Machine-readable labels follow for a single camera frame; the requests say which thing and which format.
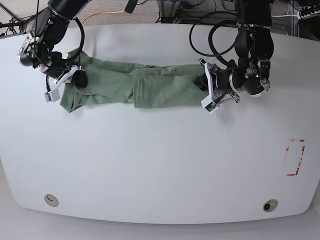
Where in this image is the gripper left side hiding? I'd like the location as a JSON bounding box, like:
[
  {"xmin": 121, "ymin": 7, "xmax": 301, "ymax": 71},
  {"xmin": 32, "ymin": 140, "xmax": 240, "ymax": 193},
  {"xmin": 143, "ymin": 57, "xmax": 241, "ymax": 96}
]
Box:
[{"xmin": 194, "ymin": 58, "xmax": 241, "ymax": 104}]

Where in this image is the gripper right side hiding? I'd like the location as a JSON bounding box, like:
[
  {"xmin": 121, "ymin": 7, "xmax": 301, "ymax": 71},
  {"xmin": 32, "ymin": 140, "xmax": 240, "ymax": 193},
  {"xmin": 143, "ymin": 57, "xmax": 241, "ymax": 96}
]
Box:
[{"xmin": 45, "ymin": 54, "xmax": 88, "ymax": 93}]

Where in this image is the green polo T-shirt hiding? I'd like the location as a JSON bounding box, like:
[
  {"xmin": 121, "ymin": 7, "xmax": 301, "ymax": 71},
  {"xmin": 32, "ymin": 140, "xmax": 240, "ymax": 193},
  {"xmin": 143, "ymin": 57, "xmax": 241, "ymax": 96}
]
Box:
[{"xmin": 60, "ymin": 52, "xmax": 208, "ymax": 113}]

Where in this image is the black robot arm right side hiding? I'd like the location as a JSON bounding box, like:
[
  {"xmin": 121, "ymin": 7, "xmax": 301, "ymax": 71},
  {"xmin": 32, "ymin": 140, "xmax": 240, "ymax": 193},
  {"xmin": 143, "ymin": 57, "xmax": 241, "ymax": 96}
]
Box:
[{"xmin": 18, "ymin": 0, "xmax": 89, "ymax": 88}]

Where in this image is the black tripod stand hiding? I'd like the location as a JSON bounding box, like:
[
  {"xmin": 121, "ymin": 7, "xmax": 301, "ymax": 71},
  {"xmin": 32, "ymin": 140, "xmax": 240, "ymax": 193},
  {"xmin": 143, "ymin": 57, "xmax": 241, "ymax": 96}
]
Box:
[{"xmin": 0, "ymin": 3, "xmax": 33, "ymax": 37}]

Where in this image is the red tape rectangle marker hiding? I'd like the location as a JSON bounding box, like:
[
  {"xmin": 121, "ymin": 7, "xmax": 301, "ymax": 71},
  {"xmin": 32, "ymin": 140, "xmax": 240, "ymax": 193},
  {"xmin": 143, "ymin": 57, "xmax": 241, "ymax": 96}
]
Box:
[{"xmin": 283, "ymin": 139, "xmax": 306, "ymax": 177}]

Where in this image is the left table grommet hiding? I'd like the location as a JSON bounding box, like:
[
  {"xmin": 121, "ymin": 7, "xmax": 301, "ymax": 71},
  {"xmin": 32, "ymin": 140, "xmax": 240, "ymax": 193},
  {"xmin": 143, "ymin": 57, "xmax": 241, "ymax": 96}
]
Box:
[{"xmin": 44, "ymin": 194, "xmax": 59, "ymax": 207}]

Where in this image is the table grommet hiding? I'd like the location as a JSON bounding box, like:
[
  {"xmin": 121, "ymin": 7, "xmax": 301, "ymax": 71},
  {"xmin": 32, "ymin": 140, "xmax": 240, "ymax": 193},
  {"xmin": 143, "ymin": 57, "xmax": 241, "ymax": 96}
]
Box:
[
  {"xmin": 263, "ymin": 199, "xmax": 278, "ymax": 213},
  {"xmin": 44, "ymin": 194, "xmax": 59, "ymax": 207}
]

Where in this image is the white power strip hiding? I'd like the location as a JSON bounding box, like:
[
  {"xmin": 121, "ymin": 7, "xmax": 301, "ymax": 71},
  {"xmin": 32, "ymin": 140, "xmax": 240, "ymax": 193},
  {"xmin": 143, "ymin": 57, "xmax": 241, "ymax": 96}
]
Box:
[{"xmin": 297, "ymin": 5, "xmax": 320, "ymax": 20}]

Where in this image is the right table grommet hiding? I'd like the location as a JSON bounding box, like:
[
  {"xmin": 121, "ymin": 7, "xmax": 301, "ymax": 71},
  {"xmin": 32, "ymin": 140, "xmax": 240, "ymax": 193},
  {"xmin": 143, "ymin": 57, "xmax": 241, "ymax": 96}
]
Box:
[{"xmin": 263, "ymin": 199, "xmax": 278, "ymax": 213}]

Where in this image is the wrist camera left side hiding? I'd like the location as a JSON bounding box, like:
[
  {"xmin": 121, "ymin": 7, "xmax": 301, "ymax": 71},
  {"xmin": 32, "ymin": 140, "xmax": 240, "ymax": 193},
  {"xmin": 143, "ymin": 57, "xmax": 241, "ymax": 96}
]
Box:
[{"xmin": 201, "ymin": 96, "xmax": 220, "ymax": 115}]

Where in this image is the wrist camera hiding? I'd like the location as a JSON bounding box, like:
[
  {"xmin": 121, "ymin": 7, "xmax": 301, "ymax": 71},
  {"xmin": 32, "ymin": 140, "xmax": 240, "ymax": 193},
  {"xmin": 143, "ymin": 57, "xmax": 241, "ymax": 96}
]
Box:
[
  {"xmin": 44, "ymin": 89, "xmax": 61, "ymax": 103},
  {"xmin": 201, "ymin": 96, "xmax": 220, "ymax": 115}
]

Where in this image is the wrist camera right side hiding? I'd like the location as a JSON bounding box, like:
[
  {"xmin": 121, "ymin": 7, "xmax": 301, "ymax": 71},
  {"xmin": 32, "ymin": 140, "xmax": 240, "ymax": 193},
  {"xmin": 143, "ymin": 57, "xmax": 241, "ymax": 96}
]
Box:
[{"xmin": 44, "ymin": 89, "xmax": 61, "ymax": 103}]

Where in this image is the black looping cable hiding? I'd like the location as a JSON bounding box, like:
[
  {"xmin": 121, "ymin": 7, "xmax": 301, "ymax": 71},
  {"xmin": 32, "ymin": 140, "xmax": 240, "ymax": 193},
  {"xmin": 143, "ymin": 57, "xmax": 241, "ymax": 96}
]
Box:
[{"xmin": 189, "ymin": 19, "xmax": 241, "ymax": 63}]

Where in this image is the aluminium frame post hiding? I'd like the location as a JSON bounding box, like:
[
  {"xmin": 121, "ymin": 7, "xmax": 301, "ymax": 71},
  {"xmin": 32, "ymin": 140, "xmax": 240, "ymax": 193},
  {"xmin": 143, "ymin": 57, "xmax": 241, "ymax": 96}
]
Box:
[{"xmin": 156, "ymin": 0, "xmax": 181, "ymax": 24}]

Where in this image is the yellow cable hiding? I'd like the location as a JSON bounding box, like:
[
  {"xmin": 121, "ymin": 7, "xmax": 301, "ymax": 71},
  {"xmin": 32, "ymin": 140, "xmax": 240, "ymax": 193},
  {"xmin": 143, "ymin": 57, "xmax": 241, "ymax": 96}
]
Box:
[{"xmin": 79, "ymin": 9, "xmax": 126, "ymax": 27}]

